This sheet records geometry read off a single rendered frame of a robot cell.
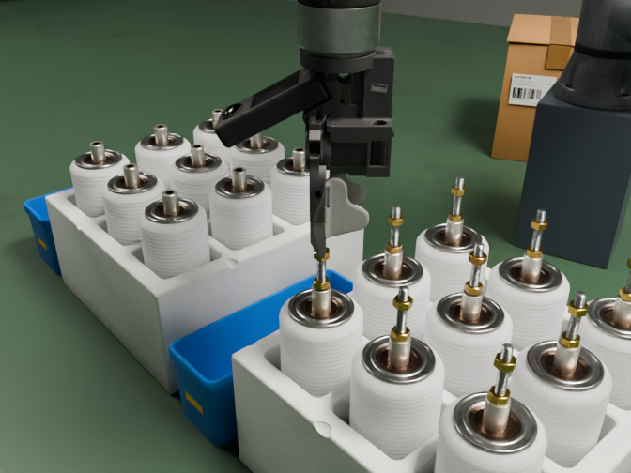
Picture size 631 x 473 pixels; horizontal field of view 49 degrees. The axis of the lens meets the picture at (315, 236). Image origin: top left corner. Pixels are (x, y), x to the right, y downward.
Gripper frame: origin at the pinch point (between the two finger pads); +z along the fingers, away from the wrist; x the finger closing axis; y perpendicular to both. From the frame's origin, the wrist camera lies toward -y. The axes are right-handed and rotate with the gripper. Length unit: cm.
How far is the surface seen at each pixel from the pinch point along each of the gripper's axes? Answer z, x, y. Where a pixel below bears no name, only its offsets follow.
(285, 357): 14.3, -2.6, -3.3
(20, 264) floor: 35, 48, -58
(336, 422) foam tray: 16.5, -10.5, 2.4
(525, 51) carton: 7, 100, 48
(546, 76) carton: 12, 97, 53
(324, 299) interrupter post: 7.5, -1.0, 1.0
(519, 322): 13.2, 2.8, 24.3
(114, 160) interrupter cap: 9, 40, -34
